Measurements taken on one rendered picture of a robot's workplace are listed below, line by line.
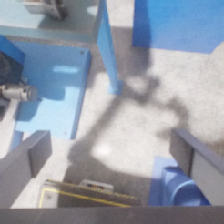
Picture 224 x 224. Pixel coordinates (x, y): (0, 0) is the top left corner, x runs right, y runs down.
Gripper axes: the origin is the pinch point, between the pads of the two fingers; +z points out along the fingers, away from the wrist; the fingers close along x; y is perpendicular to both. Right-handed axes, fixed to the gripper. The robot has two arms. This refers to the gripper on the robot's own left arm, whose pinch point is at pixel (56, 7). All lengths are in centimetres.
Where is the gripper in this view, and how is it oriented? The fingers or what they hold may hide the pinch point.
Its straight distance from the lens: 46.9
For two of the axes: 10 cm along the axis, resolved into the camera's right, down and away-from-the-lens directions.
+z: 1.0, 1.6, 9.8
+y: -9.8, -1.5, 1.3
